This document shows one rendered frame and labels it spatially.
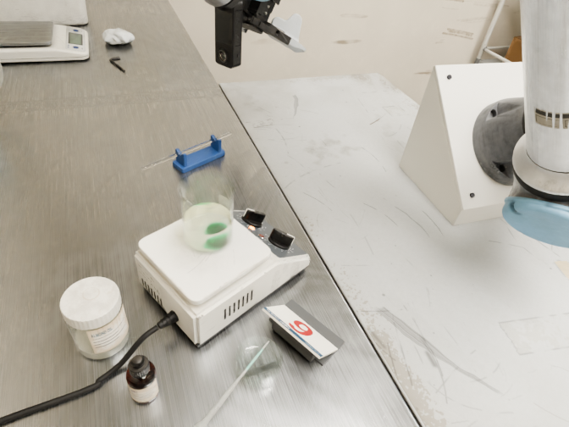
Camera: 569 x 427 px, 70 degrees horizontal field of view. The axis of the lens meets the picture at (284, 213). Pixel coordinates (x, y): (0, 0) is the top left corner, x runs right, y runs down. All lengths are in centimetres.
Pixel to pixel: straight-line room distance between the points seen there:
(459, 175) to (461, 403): 36
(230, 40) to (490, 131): 46
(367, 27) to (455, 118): 150
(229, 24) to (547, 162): 53
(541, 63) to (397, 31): 191
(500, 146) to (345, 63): 156
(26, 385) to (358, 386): 36
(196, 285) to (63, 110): 63
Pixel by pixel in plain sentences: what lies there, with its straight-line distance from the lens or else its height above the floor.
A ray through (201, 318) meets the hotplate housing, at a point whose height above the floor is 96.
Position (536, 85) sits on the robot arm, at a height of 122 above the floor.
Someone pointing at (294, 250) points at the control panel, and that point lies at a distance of 57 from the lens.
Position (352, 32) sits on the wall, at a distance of 218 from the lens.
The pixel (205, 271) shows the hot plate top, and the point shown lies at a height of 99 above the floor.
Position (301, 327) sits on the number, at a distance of 52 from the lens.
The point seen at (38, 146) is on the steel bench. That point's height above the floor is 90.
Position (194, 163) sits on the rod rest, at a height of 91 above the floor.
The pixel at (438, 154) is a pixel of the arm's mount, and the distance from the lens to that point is 77.
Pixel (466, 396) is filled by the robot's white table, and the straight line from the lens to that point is 57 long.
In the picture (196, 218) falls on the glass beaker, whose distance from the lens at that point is 45.
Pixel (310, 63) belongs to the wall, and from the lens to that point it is 213.
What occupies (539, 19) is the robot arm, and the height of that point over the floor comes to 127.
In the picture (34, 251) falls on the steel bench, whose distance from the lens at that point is 67.
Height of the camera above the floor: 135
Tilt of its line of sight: 41 degrees down
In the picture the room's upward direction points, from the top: 8 degrees clockwise
